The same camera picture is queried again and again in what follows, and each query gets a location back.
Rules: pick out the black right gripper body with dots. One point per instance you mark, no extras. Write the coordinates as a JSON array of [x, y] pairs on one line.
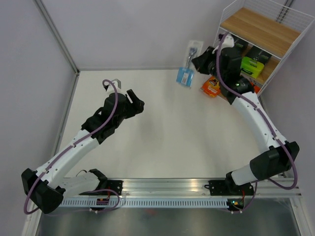
[[211, 60]]

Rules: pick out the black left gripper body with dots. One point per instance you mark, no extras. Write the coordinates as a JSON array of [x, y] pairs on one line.
[[131, 109]]

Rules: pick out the clear blue razor blister pack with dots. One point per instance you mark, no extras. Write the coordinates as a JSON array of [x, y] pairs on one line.
[[186, 72]]

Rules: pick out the orange razor box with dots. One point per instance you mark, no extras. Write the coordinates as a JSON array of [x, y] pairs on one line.
[[211, 87]]

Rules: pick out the black green razor box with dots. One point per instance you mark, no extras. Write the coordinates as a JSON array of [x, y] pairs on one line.
[[253, 61], [240, 45]]

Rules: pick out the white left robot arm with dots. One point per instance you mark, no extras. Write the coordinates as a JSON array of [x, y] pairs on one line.
[[48, 186]]

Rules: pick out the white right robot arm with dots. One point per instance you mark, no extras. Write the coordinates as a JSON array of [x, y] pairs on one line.
[[277, 154]]

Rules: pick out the white wire wooden shelf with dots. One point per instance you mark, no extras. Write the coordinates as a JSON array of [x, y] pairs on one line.
[[268, 25]]

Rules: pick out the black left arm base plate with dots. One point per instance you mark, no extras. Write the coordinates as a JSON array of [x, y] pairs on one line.
[[103, 189]]

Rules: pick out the aluminium mounting rail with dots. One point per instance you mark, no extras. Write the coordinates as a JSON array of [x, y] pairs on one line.
[[192, 188]]

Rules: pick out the aluminium corner frame post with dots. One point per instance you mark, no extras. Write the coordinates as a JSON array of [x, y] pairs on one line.
[[55, 33]]

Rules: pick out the white slotted cable duct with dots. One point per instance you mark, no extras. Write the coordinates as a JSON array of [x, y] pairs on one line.
[[151, 203]]

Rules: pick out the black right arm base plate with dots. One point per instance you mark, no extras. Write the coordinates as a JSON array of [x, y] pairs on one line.
[[221, 188]]

